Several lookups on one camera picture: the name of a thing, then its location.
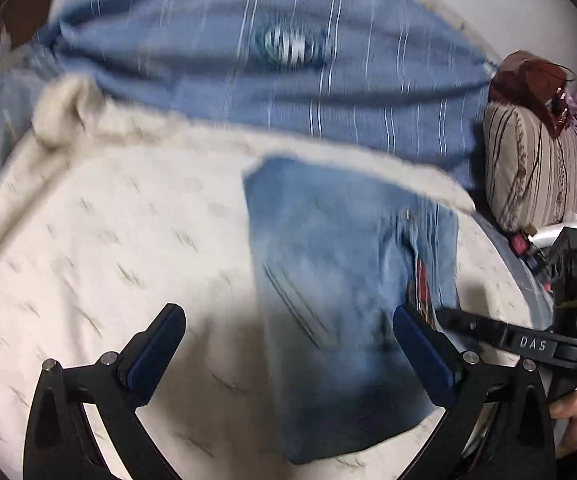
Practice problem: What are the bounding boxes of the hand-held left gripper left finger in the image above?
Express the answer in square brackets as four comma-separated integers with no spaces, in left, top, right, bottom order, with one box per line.
[22,303,187,480]

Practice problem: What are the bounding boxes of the white plastic wrap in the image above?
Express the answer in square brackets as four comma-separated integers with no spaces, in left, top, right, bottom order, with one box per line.
[529,212,577,251]

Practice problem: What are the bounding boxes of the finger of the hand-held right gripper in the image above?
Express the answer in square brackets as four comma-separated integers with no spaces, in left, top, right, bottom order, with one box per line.
[436,307,508,350]

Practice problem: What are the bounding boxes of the person's right hand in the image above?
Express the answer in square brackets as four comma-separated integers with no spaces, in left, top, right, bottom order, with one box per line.
[550,384,577,459]

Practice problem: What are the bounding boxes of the brown cloth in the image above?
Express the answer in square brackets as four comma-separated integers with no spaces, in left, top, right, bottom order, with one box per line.
[489,50,577,136]

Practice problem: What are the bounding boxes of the brown sofa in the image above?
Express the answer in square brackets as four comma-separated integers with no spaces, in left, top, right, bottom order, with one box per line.
[0,0,59,51]

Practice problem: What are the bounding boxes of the blue denim pants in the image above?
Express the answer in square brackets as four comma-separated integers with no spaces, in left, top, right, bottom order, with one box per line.
[242,156,462,466]

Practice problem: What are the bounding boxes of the beige striped pillow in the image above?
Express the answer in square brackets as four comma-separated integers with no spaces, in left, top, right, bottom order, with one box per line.
[483,101,577,233]

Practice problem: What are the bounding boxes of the small red item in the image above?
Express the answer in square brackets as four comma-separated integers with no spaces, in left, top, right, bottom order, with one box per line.
[511,230,534,258]

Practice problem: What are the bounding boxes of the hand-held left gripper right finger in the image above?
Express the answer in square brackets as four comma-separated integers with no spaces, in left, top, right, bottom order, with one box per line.
[393,303,557,480]

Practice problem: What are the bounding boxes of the pale grey-blue sheet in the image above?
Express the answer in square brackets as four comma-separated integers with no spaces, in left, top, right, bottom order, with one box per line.
[476,212,554,333]

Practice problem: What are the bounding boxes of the blue striped bedsheet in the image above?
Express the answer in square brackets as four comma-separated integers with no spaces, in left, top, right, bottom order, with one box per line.
[36,0,499,201]

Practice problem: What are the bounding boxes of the cream patterned blanket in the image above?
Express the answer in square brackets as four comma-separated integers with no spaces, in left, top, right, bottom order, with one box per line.
[0,72,554,480]

